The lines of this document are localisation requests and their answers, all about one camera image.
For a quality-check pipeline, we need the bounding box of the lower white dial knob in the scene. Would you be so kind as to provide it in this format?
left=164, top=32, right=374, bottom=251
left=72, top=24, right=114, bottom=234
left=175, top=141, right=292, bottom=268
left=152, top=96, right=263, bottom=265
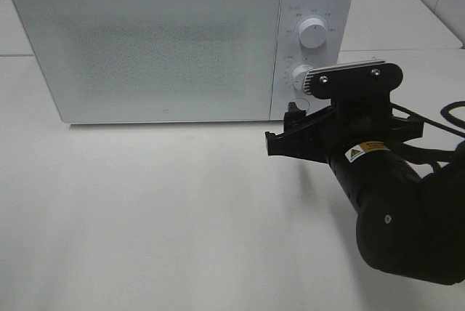
left=290, top=64, right=313, bottom=91

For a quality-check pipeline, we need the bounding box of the white microwave door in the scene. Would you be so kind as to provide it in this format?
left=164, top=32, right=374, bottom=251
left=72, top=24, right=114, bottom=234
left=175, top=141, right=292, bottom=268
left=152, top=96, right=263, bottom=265
left=13, top=0, right=280, bottom=124

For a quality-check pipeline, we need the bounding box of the round white door button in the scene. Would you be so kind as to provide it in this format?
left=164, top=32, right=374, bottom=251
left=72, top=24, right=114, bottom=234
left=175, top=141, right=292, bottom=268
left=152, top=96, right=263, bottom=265
left=294, top=98, right=310, bottom=111

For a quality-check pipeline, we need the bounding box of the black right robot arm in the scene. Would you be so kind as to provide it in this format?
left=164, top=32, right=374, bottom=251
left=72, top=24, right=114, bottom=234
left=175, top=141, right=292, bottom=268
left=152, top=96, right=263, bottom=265
left=265, top=98, right=464, bottom=285

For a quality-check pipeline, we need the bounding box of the white dial knob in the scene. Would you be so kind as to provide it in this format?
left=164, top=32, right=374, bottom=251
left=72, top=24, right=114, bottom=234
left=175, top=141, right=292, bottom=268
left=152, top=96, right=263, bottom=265
left=297, top=16, right=328, bottom=49
left=290, top=64, right=313, bottom=91

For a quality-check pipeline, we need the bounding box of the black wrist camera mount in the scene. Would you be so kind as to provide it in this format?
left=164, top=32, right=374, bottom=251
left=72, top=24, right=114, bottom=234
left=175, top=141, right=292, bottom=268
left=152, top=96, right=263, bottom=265
left=302, top=60, right=403, bottom=100

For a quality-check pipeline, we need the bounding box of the upper white dial knob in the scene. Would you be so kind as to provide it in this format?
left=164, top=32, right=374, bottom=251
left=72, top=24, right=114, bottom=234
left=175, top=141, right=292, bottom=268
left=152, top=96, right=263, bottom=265
left=297, top=16, right=328, bottom=49

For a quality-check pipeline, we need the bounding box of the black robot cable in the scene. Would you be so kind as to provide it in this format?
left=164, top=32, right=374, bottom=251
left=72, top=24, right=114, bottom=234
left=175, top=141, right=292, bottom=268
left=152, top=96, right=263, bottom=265
left=394, top=99, right=465, bottom=181

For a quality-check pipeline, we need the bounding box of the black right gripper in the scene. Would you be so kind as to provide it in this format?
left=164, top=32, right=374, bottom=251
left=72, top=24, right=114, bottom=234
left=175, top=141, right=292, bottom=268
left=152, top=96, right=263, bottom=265
left=265, top=99, right=424, bottom=165

